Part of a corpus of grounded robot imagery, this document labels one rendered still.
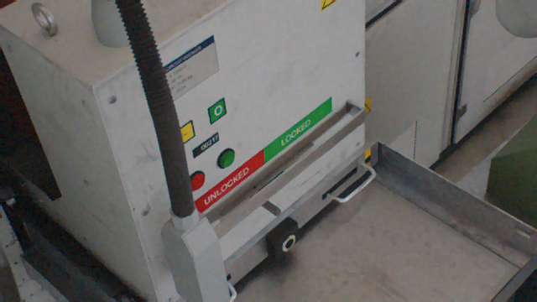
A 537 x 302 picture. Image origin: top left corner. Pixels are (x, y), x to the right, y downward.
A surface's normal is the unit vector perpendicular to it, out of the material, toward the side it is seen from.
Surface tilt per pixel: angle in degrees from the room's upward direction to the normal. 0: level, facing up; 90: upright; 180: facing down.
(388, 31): 90
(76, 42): 0
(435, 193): 90
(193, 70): 90
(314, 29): 90
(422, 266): 0
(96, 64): 0
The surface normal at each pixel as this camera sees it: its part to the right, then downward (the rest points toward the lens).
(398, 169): -0.70, 0.54
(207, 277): 0.71, 0.46
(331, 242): -0.08, -0.70
